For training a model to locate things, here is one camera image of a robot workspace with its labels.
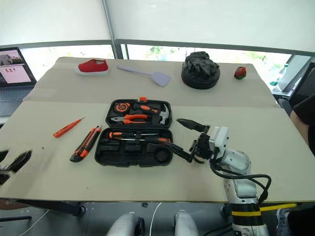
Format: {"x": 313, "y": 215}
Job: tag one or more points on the black table leg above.
{"x": 54, "y": 206}

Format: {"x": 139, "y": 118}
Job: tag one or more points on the red slip-on shoe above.
{"x": 93, "y": 67}

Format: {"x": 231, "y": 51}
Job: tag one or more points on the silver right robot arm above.
{"x": 237, "y": 162}

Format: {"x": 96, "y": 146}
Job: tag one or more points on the orange voltage tester pen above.
{"x": 65, "y": 129}

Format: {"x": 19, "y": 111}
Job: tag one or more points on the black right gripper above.
{"x": 203, "y": 148}

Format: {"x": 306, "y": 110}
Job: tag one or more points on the lavender plastic spatula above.
{"x": 160, "y": 78}

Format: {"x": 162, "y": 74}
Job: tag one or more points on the black plastic tool case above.
{"x": 134, "y": 153}

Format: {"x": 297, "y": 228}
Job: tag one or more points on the orange black utility knife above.
{"x": 86, "y": 144}

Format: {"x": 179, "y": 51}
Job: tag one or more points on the grey sneaker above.
{"x": 283, "y": 221}

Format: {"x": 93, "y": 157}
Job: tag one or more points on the silver rounded robot leg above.
{"x": 125, "y": 225}
{"x": 185, "y": 223}

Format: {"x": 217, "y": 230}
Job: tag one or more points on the black gloves pile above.
{"x": 200, "y": 63}

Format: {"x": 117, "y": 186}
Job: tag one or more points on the red green toy fruit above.
{"x": 240, "y": 73}

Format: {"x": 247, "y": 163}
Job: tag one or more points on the orange black tape measure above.
{"x": 122, "y": 107}

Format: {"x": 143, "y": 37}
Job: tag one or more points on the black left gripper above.
{"x": 3, "y": 175}

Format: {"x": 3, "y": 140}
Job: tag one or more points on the person in black shirt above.
{"x": 305, "y": 110}

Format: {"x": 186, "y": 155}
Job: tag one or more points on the silver slanted panel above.
{"x": 294, "y": 73}

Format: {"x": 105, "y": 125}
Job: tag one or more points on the orange case latch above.
{"x": 143, "y": 99}

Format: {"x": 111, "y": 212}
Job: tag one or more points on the green bottle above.
{"x": 284, "y": 68}

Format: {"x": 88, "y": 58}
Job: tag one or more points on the black mesh chair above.
{"x": 306, "y": 83}

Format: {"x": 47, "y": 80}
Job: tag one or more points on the grey laptop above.
{"x": 13, "y": 73}

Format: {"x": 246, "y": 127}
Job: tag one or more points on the grey window frame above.
{"x": 109, "y": 24}

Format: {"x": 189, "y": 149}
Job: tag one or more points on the orange black screwdriver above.
{"x": 116, "y": 134}
{"x": 157, "y": 140}

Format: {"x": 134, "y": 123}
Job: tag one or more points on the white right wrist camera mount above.
{"x": 220, "y": 138}

